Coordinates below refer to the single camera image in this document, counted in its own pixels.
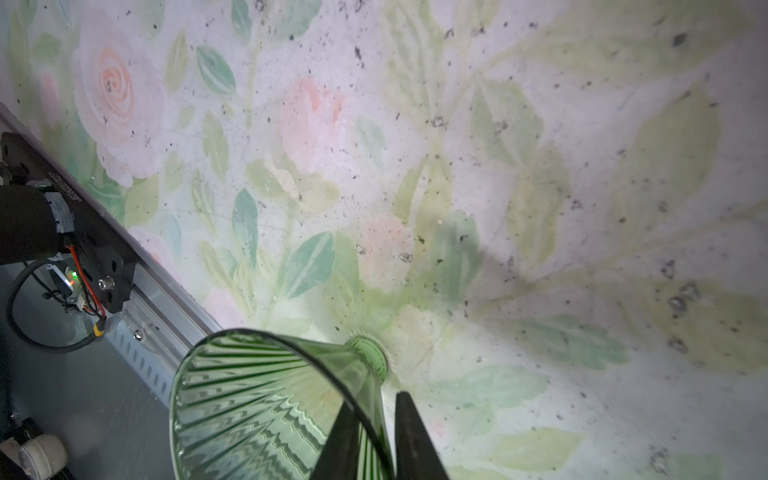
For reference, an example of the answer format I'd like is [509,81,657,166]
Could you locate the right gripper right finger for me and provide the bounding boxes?
[395,391,449,480]

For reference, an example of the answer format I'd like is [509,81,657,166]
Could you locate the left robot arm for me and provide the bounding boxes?
[1,185,63,265]

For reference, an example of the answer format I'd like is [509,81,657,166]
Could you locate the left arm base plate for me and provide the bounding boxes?
[1,132,137,314]

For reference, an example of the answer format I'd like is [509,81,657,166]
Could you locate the green circuit board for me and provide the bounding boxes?
[45,265,88,312]

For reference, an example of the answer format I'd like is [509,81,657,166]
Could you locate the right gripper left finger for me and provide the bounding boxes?
[309,403,360,480]

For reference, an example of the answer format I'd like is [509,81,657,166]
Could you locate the green glass dripper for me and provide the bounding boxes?
[169,329,395,479]

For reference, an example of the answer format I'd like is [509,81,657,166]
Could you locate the aluminium front rail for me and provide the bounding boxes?
[1,107,219,405]

